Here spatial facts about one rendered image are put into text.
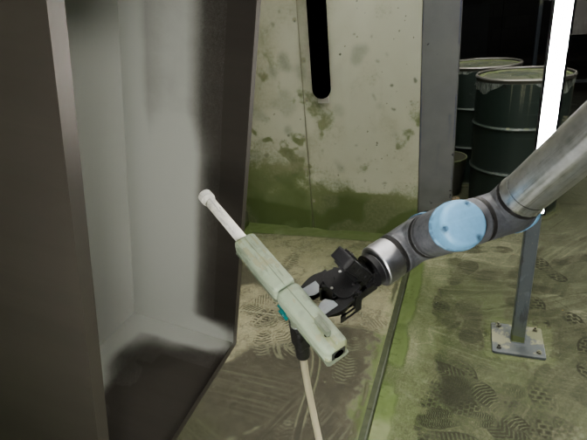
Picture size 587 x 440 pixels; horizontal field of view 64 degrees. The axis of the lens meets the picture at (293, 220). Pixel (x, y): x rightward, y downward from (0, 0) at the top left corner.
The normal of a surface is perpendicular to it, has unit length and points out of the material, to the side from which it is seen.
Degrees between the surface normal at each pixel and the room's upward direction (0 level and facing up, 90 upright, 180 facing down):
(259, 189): 90
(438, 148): 90
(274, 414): 0
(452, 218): 56
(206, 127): 90
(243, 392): 0
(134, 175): 90
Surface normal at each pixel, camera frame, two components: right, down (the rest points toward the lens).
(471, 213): 0.20, -0.21
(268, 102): -0.33, 0.41
